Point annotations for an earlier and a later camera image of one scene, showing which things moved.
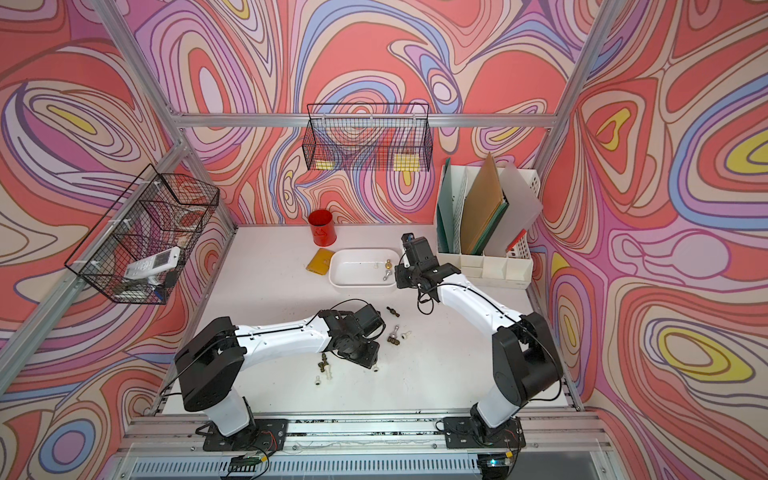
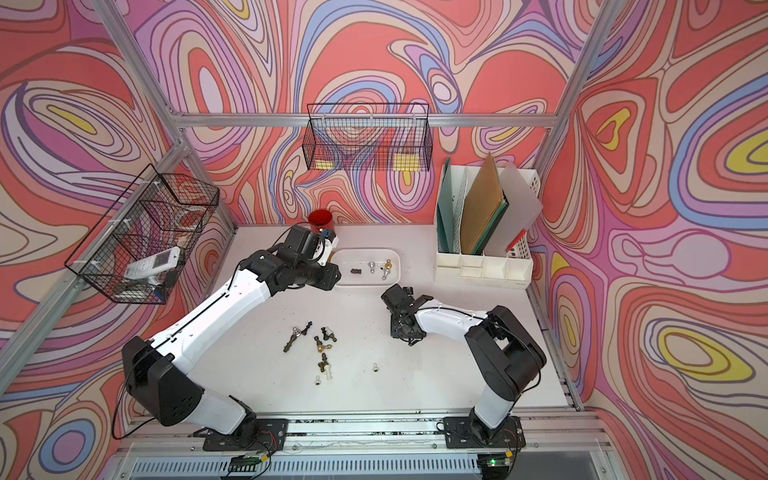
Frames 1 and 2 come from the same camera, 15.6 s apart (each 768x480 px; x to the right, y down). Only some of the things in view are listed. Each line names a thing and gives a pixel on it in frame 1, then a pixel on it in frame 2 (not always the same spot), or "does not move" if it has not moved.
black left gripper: (371, 359) -> (329, 279)
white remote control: (160, 262) does not move
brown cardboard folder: (480, 205) does not move
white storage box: (363, 267) does not move
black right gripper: (401, 280) -> (396, 333)
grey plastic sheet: (524, 207) does not move
